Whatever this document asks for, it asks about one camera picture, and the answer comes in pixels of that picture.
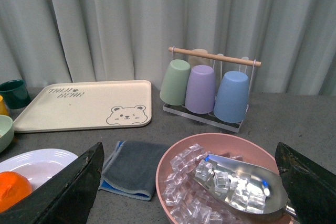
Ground metal ice scoop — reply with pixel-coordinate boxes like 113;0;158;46
188;154;299;223

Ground cream bear tray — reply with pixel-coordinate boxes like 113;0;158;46
14;80;152;133

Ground light green bowl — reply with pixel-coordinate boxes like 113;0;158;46
0;115;14;152

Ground purple plastic cup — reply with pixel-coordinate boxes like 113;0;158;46
185;65;216;114

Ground yellow mug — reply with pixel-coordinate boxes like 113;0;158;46
0;95;9;116

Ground blue plastic cup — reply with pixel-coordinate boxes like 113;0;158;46
214;71;249;123

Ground white curtain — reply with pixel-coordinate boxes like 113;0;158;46
1;0;335;95

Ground dark green mug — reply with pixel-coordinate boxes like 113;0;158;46
1;80;32;110

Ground orange mandarin fruit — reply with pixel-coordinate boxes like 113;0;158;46
1;172;33;212

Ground white round plate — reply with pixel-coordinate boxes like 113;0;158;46
1;148;78;190

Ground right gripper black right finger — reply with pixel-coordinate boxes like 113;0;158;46
275;142;335;223

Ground grey blue folded cloth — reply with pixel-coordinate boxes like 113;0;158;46
99;141;170;201

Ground green plastic cup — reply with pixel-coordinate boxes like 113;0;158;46
160;59;191;105

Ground pink bowl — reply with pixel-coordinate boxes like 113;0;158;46
155;132;297;224

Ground clear fake ice cubes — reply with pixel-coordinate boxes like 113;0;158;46
162;143;266;224

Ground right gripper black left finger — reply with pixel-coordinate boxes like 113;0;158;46
1;142;104;223

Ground beige plastic cup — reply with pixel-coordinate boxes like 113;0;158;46
187;48;211;69

